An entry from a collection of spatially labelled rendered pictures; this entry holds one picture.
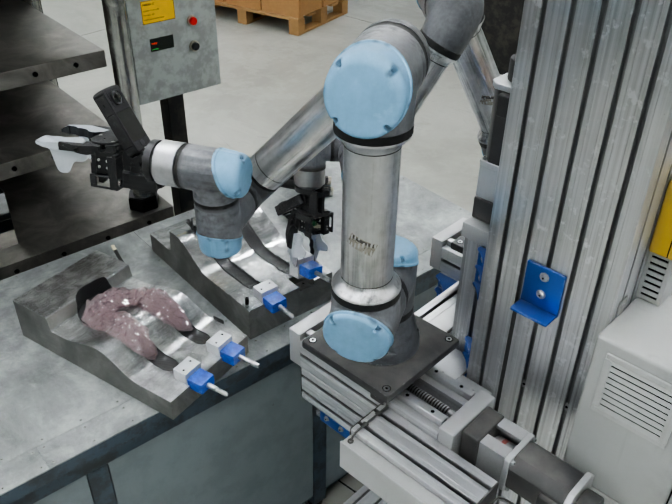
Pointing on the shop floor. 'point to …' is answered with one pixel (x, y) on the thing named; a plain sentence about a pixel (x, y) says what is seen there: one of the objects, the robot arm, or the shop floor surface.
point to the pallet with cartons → (292, 10)
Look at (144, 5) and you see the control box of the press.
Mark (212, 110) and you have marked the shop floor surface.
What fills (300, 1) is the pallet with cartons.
